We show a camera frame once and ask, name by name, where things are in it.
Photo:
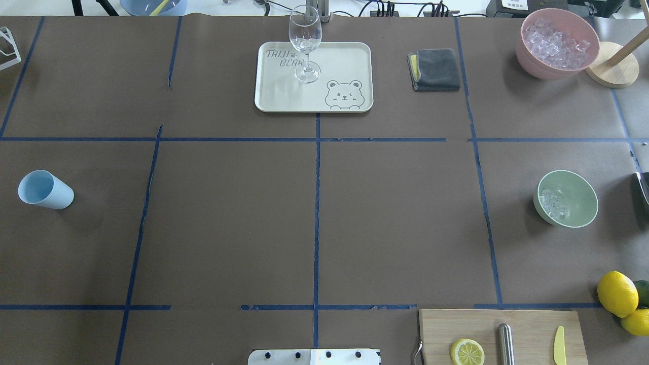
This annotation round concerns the light blue plastic cup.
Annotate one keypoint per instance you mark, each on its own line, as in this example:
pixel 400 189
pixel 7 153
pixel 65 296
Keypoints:
pixel 41 188

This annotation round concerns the aluminium frame post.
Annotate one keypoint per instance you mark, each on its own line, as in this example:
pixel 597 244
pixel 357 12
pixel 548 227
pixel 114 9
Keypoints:
pixel 322 7

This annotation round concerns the dark grey cloth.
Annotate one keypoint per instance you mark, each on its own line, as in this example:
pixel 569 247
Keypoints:
pixel 434 70

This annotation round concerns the black camera tripod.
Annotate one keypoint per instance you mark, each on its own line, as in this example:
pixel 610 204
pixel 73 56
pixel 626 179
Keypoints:
pixel 101 8

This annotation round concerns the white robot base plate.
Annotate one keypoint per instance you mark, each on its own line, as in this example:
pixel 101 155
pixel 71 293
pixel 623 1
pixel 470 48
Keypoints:
pixel 315 356

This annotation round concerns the yellow lemon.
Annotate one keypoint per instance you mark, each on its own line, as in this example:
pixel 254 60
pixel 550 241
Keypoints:
pixel 636 323
pixel 618 294

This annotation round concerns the yellow plastic fork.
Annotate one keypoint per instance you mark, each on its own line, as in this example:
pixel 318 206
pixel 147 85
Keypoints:
pixel 159 8

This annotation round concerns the green bowl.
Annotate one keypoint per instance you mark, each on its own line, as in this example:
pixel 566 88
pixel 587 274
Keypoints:
pixel 578 195

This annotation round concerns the white wire cup rack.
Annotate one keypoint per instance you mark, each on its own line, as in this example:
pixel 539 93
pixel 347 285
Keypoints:
pixel 9 49

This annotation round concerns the silver handled knife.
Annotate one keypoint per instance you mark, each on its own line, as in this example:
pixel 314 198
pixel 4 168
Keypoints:
pixel 507 354

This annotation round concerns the half lemon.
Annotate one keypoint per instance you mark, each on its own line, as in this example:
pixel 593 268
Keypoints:
pixel 467 351

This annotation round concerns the pink bowl of ice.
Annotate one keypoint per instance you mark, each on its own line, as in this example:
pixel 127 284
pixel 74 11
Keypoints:
pixel 555 44

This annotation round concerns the yellow plastic knife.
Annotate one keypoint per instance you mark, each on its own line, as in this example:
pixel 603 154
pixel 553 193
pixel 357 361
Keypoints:
pixel 559 349

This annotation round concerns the ice in green bowl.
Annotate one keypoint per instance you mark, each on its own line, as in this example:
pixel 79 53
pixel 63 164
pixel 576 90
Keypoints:
pixel 552 204

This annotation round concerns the green lime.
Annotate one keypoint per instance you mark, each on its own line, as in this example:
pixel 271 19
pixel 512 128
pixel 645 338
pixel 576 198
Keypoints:
pixel 642 288

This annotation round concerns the clear wine glass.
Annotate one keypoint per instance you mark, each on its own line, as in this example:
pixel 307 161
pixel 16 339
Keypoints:
pixel 305 35

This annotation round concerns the wooden paper towel stand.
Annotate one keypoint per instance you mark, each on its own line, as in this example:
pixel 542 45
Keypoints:
pixel 616 62

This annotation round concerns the blue bowl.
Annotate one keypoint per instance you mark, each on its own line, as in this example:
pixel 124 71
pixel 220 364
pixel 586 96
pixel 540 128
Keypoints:
pixel 145 8

